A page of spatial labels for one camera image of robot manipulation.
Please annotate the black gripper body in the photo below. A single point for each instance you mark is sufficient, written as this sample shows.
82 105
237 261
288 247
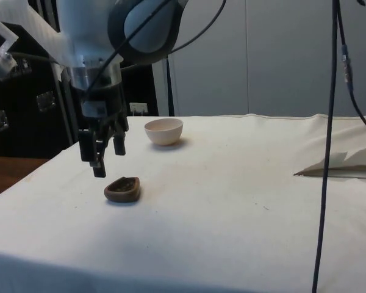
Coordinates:
109 97

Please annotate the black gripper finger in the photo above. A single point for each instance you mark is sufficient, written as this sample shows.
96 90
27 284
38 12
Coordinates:
87 146
119 143

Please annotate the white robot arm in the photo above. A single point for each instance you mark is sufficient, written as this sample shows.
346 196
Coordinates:
76 30

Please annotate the coffee beans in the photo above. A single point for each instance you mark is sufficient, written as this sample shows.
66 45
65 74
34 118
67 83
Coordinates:
123 185

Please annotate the white bowl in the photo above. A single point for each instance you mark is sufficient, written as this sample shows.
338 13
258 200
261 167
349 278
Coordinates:
164 134

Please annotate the black cabinet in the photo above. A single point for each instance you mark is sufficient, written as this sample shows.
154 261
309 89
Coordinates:
21 100

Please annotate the pale locker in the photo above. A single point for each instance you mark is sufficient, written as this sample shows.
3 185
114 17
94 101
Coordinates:
292 55
210 61

